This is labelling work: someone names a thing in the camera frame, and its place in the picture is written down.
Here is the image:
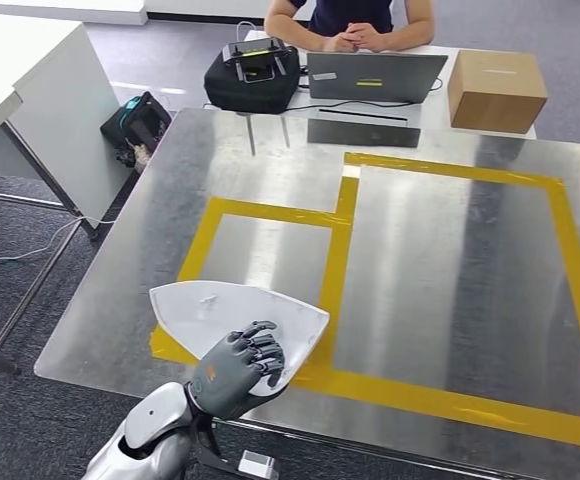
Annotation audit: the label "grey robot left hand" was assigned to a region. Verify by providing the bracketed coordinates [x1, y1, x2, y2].
[189, 321, 286, 422]

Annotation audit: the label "person's left hand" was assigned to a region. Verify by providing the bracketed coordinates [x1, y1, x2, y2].
[344, 21, 390, 53]

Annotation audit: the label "person's right hand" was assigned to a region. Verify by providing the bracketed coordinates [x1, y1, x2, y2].
[322, 31, 366, 54]

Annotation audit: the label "white plastic car body part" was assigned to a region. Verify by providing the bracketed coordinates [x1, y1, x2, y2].
[149, 280, 331, 399]

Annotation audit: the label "stainless steel workbench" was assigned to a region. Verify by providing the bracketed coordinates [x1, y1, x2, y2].
[33, 107, 580, 480]

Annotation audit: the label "person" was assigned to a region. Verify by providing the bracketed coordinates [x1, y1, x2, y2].
[264, 0, 436, 54]

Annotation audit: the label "grey laptop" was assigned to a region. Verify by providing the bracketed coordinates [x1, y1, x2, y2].
[306, 51, 449, 105]

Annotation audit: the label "black remote controller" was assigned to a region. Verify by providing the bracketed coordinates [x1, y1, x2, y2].
[221, 36, 291, 84]

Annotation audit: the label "black carrying case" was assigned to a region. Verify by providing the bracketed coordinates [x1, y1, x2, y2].
[203, 44, 302, 115]

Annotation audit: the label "brown cardboard box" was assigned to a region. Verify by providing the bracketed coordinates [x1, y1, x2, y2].
[446, 49, 549, 135]

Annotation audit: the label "black and teal backpack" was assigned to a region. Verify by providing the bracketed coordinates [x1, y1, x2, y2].
[100, 91, 173, 168]

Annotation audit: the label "white topped steel table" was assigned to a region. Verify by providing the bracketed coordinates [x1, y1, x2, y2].
[0, 11, 136, 376]

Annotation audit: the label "black laptop cable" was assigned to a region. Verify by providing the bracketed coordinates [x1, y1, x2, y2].
[289, 78, 443, 113]

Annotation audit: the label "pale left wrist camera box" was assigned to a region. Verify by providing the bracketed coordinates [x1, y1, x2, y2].
[237, 450, 280, 480]

